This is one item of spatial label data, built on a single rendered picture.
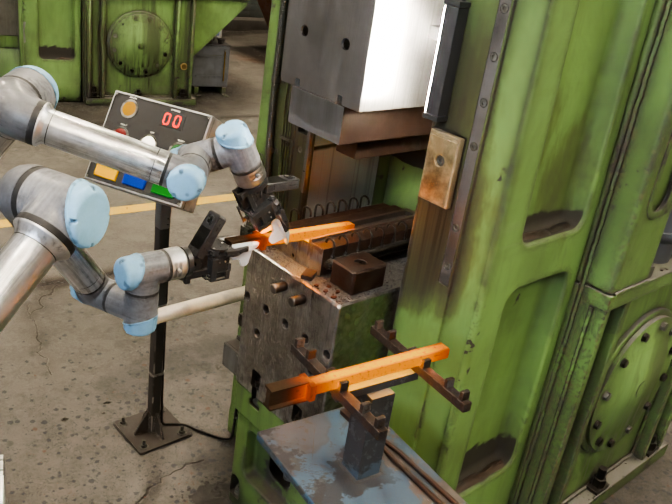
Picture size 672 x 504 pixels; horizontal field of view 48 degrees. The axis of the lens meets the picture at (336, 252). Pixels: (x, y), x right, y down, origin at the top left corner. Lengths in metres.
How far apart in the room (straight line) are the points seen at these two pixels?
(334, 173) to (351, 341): 0.55
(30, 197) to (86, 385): 1.72
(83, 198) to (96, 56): 5.27
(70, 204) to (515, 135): 0.91
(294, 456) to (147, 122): 1.10
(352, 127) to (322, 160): 0.36
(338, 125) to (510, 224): 0.47
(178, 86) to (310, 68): 5.03
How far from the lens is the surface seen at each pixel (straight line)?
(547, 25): 1.64
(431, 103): 1.77
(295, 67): 1.95
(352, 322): 1.92
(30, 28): 6.58
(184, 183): 1.61
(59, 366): 3.22
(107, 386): 3.10
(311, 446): 1.75
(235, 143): 1.71
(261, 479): 2.47
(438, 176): 1.80
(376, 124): 1.92
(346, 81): 1.81
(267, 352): 2.15
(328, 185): 2.25
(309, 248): 1.99
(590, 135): 2.02
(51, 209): 1.43
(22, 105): 1.67
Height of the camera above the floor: 1.80
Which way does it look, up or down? 25 degrees down
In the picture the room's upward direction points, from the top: 9 degrees clockwise
